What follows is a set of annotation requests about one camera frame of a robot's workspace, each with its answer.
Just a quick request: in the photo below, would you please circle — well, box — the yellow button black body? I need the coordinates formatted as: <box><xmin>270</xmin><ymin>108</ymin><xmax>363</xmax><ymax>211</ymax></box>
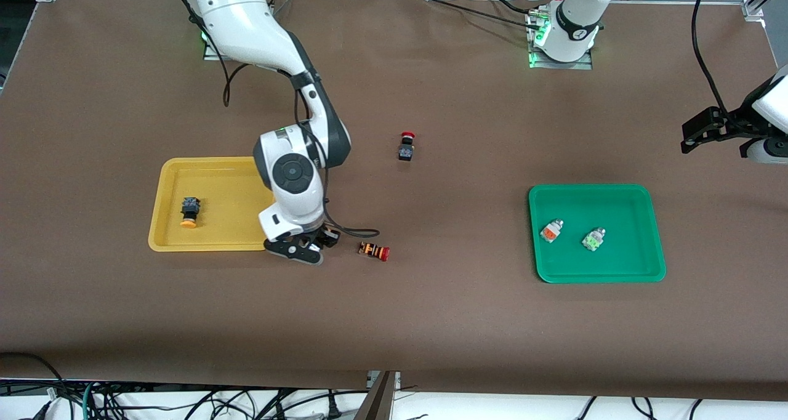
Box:
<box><xmin>180</xmin><ymin>197</ymin><xmax>201</xmax><ymax>229</ymax></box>

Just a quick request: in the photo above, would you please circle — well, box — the red button orange body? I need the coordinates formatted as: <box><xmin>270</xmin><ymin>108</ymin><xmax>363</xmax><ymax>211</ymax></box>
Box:
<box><xmin>358</xmin><ymin>241</ymin><xmax>391</xmax><ymax>262</ymax></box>

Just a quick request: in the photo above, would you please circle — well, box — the green plastic tray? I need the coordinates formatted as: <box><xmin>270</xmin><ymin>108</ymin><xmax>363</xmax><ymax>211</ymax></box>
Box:
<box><xmin>528</xmin><ymin>184</ymin><xmax>667</xmax><ymax>284</ymax></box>

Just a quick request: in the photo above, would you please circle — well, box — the brown table cover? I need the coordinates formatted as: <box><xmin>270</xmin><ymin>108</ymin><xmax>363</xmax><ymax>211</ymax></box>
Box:
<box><xmin>0</xmin><ymin>0</ymin><xmax>788</xmax><ymax>402</ymax></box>

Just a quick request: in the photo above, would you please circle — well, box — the yellow plastic tray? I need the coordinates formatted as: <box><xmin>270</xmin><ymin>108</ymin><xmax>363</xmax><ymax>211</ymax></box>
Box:
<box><xmin>148</xmin><ymin>156</ymin><xmax>283</xmax><ymax>252</ymax></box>

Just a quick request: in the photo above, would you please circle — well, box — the brown beam under table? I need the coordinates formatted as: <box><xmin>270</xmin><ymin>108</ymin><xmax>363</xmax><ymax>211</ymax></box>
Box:
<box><xmin>354</xmin><ymin>371</ymin><xmax>396</xmax><ymax>420</ymax></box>

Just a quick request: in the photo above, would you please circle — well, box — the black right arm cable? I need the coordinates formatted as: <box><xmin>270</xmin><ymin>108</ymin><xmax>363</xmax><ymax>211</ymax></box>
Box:
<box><xmin>172</xmin><ymin>0</ymin><xmax>380</xmax><ymax>238</ymax></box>

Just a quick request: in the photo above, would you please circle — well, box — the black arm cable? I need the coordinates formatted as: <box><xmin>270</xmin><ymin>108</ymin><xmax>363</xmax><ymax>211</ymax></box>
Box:
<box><xmin>172</xmin><ymin>0</ymin><xmax>380</xmax><ymax>238</ymax></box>
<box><xmin>691</xmin><ymin>0</ymin><xmax>741</xmax><ymax>120</ymax></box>

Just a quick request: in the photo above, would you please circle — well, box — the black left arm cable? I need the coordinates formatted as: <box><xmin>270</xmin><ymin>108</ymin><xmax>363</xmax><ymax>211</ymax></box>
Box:
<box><xmin>691</xmin><ymin>0</ymin><xmax>741</xmax><ymax>120</ymax></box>

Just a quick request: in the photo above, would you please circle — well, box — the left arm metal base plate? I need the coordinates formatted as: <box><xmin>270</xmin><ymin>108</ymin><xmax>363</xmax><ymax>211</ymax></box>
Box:
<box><xmin>526</xmin><ymin>7</ymin><xmax>595</xmax><ymax>71</ymax></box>

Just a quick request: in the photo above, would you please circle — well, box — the white metal bracket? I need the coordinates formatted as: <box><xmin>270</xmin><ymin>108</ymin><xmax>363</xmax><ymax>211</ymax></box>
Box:
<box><xmin>367</xmin><ymin>371</ymin><xmax>402</xmax><ymax>391</ymax></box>

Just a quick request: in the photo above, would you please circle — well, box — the black cable on table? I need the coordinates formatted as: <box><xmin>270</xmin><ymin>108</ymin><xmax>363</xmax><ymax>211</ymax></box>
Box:
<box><xmin>419</xmin><ymin>0</ymin><xmax>542</xmax><ymax>30</ymax></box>

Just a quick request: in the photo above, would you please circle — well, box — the black looped floor cable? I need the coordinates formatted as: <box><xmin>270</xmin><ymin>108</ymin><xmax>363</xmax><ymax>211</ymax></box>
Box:
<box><xmin>0</xmin><ymin>351</ymin><xmax>67</xmax><ymax>403</ymax></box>

